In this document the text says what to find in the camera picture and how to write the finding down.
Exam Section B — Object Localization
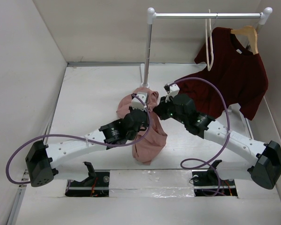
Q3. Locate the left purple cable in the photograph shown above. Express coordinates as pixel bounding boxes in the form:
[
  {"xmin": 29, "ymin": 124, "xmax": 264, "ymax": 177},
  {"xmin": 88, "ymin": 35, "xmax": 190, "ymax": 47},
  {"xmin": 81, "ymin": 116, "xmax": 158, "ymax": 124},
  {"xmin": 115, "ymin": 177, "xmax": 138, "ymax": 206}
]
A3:
[{"xmin": 6, "ymin": 93, "xmax": 154, "ymax": 195}]

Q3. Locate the metal clothes rack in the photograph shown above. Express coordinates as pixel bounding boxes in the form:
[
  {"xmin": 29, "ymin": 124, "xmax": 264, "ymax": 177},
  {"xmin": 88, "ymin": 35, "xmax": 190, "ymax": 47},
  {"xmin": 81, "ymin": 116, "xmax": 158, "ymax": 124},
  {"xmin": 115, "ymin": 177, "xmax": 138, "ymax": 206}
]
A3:
[{"xmin": 137, "ymin": 7, "xmax": 273, "ymax": 88}]

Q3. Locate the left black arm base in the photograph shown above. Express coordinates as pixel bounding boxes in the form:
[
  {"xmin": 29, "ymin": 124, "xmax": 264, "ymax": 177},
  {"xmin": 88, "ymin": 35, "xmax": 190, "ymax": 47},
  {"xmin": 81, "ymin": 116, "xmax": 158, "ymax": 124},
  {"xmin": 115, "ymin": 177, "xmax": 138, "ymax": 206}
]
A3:
[{"xmin": 65, "ymin": 162, "xmax": 111, "ymax": 198}]

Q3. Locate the cream plastic hanger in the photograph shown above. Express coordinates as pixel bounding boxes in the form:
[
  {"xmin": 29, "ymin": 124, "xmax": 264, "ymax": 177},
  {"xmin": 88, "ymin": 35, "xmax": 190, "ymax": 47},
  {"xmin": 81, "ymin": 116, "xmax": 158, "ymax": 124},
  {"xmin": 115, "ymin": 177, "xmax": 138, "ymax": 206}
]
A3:
[{"xmin": 205, "ymin": 18, "xmax": 214, "ymax": 71}]

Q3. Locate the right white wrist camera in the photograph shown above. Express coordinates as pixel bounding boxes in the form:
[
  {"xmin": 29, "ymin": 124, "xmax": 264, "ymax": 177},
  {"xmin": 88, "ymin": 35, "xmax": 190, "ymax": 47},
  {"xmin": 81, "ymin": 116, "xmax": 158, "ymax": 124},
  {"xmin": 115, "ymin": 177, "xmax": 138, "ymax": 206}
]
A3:
[{"xmin": 164, "ymin": 82, "xmax": 180, "ymax": 97}]

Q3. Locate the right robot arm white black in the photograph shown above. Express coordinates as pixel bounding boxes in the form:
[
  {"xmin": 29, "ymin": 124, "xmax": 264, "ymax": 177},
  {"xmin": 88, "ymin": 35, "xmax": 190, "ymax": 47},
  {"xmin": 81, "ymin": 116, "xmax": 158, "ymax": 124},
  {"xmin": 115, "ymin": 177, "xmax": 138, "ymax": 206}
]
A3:
[{"xmin": 153, "ymin": 94, "xmax": 281, "ymax": 189}]

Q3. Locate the wooden hanger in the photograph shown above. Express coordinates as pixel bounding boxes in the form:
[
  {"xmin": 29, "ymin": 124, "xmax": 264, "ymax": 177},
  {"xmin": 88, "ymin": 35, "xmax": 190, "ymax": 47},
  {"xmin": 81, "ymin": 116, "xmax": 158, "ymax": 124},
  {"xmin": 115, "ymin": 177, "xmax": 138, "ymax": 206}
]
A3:
[{"xmin": 230, "ymin": 26, "xmax": 259, "ymax": 55}]

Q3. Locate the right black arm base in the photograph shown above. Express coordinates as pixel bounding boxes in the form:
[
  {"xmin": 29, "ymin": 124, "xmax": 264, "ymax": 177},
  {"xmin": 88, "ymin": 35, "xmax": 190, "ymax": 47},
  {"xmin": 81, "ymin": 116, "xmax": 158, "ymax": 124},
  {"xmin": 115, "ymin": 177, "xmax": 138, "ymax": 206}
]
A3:
[{"xmin": 189, "ymin": 167, "xmax": 238, "ymax": 197}]

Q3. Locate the pink t shirt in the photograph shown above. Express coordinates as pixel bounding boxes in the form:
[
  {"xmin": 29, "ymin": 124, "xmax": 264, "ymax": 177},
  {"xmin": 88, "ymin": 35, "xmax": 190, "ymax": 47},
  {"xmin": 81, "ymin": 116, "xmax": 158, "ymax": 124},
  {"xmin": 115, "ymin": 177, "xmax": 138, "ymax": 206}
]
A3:
[{"xmin": 116, "ymin": 86, "xmax": 167, "ymax": 165}]

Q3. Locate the dark red t shirt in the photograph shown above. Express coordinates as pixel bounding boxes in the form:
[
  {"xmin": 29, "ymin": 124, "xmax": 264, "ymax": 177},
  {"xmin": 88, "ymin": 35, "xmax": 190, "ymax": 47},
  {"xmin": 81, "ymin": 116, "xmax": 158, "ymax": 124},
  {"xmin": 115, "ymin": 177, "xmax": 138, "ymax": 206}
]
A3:
[{"xmin": 177, "ymin": 27, "xmax": 268, "ymax": 120}]

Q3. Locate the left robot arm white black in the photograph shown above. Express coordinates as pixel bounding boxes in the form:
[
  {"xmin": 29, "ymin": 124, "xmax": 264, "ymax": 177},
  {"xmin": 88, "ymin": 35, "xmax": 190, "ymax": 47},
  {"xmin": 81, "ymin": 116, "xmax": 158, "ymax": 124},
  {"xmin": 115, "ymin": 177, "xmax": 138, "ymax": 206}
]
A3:
[{"xmin": 25, "ymin": 108, "xmax": 151, "ymax": 188}]

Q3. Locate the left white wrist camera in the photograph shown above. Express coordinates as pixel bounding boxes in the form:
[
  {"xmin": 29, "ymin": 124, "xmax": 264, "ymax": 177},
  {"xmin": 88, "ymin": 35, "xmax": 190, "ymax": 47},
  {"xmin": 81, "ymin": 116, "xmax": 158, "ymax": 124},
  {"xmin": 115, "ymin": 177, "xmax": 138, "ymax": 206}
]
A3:
[{"xmin": 130, "ymin": 92, "xmax": 148, "ymax": 111}]

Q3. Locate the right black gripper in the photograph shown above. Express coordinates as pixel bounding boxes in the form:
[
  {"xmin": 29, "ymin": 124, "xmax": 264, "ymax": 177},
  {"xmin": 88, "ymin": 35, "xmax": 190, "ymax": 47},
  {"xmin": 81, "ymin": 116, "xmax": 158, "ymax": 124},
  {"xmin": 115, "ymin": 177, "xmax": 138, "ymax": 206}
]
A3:
[{"xmin": 154, "ymin": 94, "xmax": 187, "ymax": 124}]

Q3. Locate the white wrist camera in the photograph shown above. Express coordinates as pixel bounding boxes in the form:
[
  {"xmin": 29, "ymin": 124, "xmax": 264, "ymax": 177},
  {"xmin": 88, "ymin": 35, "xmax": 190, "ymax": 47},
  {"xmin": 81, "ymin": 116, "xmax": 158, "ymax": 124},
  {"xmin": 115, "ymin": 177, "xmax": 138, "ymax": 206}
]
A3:
[
  {"xmin": 130, "ymin": 92, "xmax": 148, "ymax": 111},
  {"xmin": 164, "ymin": 82, "xmax": 180, "ymax": 97}
]

